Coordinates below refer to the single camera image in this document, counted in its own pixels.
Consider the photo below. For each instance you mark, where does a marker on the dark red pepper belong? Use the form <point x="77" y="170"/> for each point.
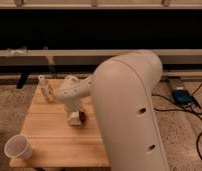
<point x="82" y="116"/>

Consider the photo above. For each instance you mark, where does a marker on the wooden table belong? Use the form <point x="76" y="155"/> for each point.
<point x="55" y="143"/>

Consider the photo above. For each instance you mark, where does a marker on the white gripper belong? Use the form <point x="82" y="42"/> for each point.
<point x="73" y="106"/>

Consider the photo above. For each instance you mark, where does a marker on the blue power adapter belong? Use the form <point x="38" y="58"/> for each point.
<point x="181" y="97"/>

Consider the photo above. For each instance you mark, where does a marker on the small white bottle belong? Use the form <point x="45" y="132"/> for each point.
<point x="46" y="89"/>

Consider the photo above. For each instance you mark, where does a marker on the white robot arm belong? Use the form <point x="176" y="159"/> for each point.
<point x="121" y="93"/>

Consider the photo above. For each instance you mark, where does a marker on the white rectangular sponge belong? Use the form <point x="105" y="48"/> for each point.
<point x="74" y="119"/>

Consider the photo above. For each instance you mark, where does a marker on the white paper cup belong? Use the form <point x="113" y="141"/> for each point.
<point x="18" y="146"/>

